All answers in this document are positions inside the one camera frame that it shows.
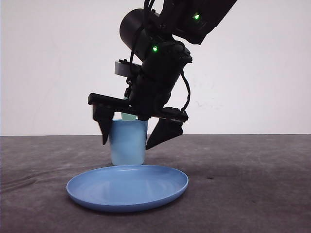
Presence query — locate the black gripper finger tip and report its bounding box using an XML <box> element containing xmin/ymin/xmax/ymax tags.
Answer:
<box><xmin>146</xmin><ymin>118</ymin><xmax>183</xmax><ymax>150</ymax></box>

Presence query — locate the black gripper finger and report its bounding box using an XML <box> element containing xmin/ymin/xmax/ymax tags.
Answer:
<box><xmin>93</xmin><ymin>104</ymin><xmax>114</xmax><ymax>145</ymax></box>

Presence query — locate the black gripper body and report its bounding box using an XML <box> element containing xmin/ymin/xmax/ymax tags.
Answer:
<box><xmin>88</xmin><ymin>41</ymin><xmax>192</xmax><ymax>121</ymax></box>

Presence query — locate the mint green plastic spoon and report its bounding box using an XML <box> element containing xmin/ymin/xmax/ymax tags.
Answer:
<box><xmin>121</xmin><ymin>112</ymin><xmax>137</xmax><ymax>121</ymax></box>

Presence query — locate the light blue plastic cup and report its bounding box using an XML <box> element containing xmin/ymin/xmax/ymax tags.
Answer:
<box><xmin>109</xmin><ymin>119</ymin><xmax>148</xmax><ymax>166</ymax></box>

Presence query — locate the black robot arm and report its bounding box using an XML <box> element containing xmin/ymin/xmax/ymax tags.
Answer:
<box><xmin>88</xmin><ymin>0</ymin><xmax>235</xmax><ymax>149</ymax></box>

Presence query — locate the blue plastic plate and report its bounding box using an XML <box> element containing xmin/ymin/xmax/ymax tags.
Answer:
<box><xmin>66</xmin><ymin>165</ymin><xmax>189</xmax><ymax>213</ymax></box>

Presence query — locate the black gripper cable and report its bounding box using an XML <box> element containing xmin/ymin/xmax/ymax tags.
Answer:
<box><xmin>179</xmin><ymin>71</ymin><xmax>192</xmax><ymax>114</ymax></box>

